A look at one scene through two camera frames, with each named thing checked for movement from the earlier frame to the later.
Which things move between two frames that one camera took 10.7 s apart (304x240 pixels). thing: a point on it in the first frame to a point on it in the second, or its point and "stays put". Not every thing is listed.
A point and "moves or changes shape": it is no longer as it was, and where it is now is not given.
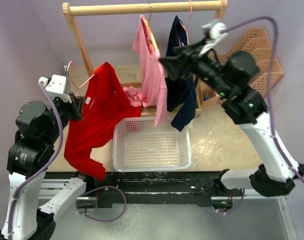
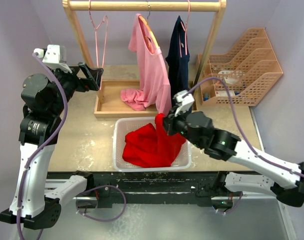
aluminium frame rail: [49, 187] stays put
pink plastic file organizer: [257, 43] stays put
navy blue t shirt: [181, 94] moves or changes shape
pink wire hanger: [83, 83] moves or changes shape
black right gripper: [188, 54] to [169, 121]
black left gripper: [76, 106] to [84, 84]
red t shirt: [105, 107] to [145, 147]
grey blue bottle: [206, 96] stays put
